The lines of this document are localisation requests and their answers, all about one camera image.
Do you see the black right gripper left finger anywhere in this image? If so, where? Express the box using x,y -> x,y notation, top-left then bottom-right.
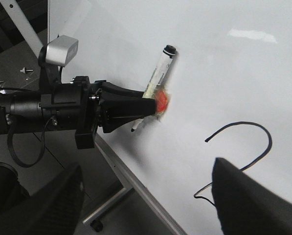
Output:
0,163 -> 84,235

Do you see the black cable loop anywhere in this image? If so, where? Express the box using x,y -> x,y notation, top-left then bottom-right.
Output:
7,115 -> 58,168

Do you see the white whiteboard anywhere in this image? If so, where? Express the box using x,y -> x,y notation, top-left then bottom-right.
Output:
48,0 -> 292,235

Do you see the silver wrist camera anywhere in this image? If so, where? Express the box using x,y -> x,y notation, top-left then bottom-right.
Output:
38,34 -> 79,85

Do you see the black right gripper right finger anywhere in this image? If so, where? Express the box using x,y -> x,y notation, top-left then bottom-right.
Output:
211,158 -> 292,235

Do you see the white black whiteboard marker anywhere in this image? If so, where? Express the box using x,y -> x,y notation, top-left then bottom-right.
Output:
130,44 -> 180,133

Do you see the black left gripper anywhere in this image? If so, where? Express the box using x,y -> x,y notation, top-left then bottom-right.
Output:
40,76 -> 156,149

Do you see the black caster wheel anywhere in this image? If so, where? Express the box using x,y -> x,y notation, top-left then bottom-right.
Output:
90,220 -> 104,233

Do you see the white plastic screw anchor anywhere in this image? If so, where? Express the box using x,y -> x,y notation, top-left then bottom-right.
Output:
20,67 -> 34,74

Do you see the grey whiteboard stand leg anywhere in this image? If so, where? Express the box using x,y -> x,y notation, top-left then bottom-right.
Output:
82,187 -> 133,225

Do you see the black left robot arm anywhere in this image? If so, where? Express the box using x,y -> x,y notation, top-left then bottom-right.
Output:
0,76 -> 157,149

